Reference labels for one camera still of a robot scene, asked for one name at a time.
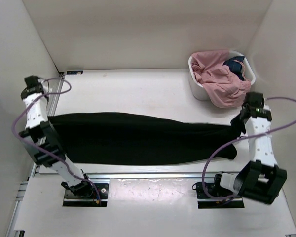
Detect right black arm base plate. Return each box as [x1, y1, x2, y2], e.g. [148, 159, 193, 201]
[192, 182, 246, 209]

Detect pink garment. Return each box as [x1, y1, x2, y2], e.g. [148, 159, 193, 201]
[191, 49, 251, 108]

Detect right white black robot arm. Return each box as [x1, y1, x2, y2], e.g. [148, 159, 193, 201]
[211, 92, 287, 204]

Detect white laundry basket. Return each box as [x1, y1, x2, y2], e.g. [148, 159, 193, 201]
[188, 50, 256, 101]

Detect black trousers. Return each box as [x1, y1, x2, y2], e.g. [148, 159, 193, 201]
[49, 112, 241, 166]

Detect blue label sticker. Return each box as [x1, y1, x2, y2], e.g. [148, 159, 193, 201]
[66, 70, 83, 75]

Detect navy blue garment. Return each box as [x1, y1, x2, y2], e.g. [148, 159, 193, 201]
[223, 56, 246, 81]

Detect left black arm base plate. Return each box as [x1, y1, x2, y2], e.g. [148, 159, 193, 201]
[63, 180, 109, 207]

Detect aluminium rail frame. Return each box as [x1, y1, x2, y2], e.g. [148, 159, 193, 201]
[4, 71, 296, 237]

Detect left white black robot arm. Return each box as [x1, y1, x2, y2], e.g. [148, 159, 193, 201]
[12, 76, 98, 198]

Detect white front cover board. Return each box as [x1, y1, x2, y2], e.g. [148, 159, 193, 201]
[15, 176, 296, 237]

